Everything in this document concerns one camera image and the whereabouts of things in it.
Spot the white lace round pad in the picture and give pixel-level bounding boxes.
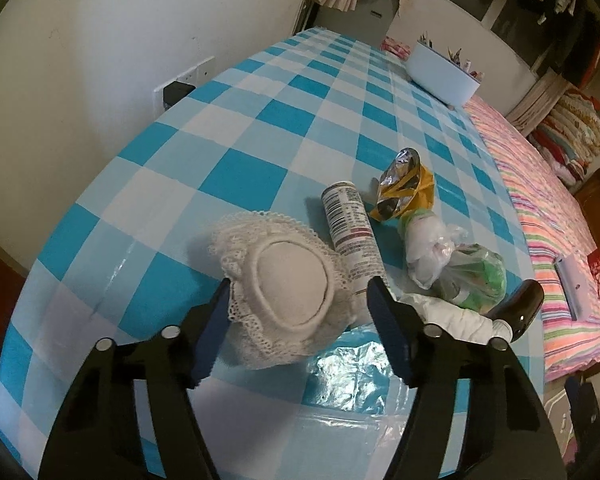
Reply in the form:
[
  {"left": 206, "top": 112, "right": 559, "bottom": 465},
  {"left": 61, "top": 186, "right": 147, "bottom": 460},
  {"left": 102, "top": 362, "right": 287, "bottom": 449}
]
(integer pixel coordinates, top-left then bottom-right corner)
[{"left": 209, "top": 211, "right": 355, "bottom": 370}]

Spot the white labelled plastic bottle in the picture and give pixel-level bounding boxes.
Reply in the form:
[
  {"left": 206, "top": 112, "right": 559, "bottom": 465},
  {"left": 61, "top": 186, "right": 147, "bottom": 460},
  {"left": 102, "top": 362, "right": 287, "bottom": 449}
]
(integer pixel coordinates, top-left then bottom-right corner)
[{"left": 322, "top": 181, "right": 387, "bottom": 295}]

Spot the white plastic trash basin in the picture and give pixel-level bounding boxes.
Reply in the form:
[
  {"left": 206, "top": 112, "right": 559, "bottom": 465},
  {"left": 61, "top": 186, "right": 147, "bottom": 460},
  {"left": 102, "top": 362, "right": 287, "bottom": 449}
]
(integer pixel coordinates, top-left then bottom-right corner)
[{"left": 404, "top": 42, "right": 480, "bottom": 107}]

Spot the white crumpled tissue paper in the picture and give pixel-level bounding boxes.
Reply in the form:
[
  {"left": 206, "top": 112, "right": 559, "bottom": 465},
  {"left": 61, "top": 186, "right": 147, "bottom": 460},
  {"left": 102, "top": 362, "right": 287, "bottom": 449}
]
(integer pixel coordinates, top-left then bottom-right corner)
[{"left": 400, "top": 294, "right": 513, "bottom": 344}]

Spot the dark brown glass bottle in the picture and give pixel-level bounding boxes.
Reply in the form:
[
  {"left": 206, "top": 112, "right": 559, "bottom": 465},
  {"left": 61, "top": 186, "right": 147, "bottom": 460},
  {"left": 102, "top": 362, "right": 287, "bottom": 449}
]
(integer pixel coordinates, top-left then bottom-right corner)
[{"left": 486, "top": 280, "right": 544, "bottom": 341}]

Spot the green clear plastic bag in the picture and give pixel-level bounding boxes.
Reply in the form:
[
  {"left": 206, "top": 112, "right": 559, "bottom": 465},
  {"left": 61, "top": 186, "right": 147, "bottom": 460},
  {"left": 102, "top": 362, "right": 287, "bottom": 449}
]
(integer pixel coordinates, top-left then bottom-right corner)
[{"left": 432, "top": 244, "right": 507, "bottom": 313}]

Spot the pink striped bed sheet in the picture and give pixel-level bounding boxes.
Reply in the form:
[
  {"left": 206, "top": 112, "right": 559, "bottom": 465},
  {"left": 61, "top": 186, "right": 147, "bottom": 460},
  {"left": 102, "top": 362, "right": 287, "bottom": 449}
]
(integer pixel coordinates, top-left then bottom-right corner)
[{"left": 465, "top": 96, "right": 600, "bottom": 382}]

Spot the white box on bed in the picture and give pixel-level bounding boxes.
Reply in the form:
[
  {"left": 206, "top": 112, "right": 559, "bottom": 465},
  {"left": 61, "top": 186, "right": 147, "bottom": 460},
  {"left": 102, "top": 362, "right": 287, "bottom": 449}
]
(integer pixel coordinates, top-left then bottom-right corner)
[{"left": 554, "top": 255, "right": 592, "bottom": 321}]

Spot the blue checkered tablecloth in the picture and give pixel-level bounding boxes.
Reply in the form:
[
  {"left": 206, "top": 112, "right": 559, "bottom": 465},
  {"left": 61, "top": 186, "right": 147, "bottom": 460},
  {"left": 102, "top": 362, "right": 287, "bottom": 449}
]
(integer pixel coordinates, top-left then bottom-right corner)
[{"left": 0, "top": 28, "right": 532, "bottom": 479}]

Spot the red item on bed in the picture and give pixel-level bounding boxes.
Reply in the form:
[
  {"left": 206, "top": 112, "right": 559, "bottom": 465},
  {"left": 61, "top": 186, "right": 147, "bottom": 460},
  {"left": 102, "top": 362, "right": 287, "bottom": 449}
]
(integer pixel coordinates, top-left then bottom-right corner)
[{"left": 588, "top": 248, "right": 600, "bottom": 283}]

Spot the white crumpled plastic bag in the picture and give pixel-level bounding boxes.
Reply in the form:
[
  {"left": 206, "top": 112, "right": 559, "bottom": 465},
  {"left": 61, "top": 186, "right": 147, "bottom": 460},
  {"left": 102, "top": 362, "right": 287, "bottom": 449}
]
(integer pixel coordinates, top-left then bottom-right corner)
[{"left": 399, "top": 208, "right": 468, "bottom": 289}]

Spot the yellow foil snack wrapper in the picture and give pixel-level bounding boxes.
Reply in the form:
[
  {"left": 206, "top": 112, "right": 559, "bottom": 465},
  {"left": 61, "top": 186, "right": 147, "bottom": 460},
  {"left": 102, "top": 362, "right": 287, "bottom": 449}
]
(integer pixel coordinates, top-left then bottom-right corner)
[{"left": 370, "top": 148, "right": 436, "bottom": 222}]

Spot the stack of folded quilts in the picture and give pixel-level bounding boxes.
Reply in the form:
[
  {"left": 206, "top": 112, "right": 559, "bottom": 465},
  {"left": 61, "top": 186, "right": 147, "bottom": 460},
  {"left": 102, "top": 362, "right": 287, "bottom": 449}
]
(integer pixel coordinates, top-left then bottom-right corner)
[{"left": 527, "top": 88, "right": 600, "bottom": 190}]

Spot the black plug adapter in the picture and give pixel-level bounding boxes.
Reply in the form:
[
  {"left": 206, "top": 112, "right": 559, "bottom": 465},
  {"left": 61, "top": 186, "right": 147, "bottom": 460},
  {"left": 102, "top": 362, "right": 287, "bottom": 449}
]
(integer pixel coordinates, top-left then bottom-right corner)
[{"left": 162, "top": 80, "right": 196, "bottom": 110}]

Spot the white wall power socket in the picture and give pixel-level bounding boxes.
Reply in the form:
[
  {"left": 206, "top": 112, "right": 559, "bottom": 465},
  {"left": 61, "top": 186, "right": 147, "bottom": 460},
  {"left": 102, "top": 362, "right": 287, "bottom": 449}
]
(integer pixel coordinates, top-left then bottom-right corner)
[{"left": 152, "top": 56, "right": 216, "bottom": 118}]

